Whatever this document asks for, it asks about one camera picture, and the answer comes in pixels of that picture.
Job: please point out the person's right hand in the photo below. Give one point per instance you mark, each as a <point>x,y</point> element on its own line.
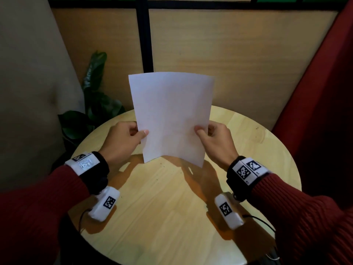
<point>220,146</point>

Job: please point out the person's left hand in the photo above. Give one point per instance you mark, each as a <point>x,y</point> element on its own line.
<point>118,143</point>

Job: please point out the person's right thumb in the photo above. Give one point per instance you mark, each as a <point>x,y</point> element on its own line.
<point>202,136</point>

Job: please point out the person's left thumb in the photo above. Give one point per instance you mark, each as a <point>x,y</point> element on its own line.
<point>140,136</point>

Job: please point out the white paper sheet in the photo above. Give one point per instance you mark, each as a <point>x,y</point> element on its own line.
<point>171,113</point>

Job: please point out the person's left forearm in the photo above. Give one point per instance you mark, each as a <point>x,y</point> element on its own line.
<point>35,212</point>

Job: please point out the person's right forearm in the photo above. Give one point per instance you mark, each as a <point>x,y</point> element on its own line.
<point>303,220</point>

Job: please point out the green leafy plant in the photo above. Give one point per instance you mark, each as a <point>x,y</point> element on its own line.
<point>96,107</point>

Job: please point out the beige armchair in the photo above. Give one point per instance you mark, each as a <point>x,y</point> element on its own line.
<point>30,93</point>

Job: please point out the red armchair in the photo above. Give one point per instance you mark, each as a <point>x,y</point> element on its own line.
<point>322,113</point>

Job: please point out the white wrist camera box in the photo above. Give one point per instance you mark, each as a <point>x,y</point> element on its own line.
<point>230,212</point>
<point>103,204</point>

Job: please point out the wide wooden wall panel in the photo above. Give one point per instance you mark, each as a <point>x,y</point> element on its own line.
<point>248,57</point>

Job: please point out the black partition frame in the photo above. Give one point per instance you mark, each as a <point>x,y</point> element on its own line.
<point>144,38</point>

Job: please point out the narrow wooden wall panel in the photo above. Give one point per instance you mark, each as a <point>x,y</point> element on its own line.
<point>110,38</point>

